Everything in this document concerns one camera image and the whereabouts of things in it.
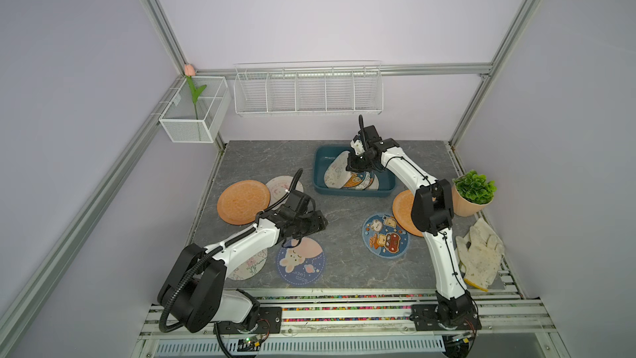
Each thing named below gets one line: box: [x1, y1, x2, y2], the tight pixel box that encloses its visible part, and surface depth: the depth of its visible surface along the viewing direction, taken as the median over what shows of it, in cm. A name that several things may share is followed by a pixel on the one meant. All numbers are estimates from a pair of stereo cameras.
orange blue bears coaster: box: [343, 170, 375, 190], surface depth 107 cm
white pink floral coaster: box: [227, 248, 269, 281], surface depth 86 cm
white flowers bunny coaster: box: [365, 173, 380, 190], surface depth 107 cm
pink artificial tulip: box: [183, 63, 208, 120], surface depth 92 cm
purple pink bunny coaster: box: [276, 237, 327, 286], surface depth 86 cm
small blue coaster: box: [361, 213, 410, 259], surface depth 93 cm
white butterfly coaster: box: [323, 150, 352, 189], surface depth 107 cm
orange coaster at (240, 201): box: [216, 179, 271, 226], surface depth 104 cm
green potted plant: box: [452, 169, 498, 218], surface depth 89 cm
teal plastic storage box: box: [313, 145, 397, 198], surface depth 106 cm
